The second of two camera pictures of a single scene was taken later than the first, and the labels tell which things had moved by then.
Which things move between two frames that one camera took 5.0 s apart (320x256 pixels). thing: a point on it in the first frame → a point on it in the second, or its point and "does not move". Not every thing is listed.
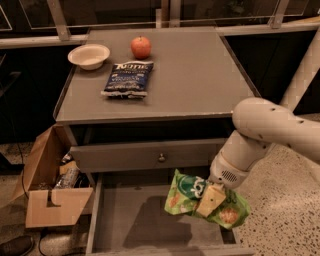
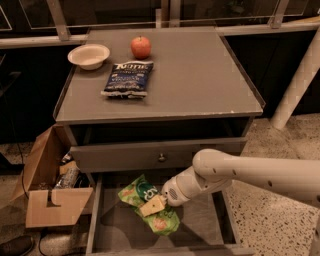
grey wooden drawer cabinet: (150, 101) does not move
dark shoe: (19, 246) does not move
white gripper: (224, 173) → (175, 190)
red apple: (141, 47) does not move
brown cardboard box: (48, 206) does not move
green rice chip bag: (184, 191) → (136, 190)
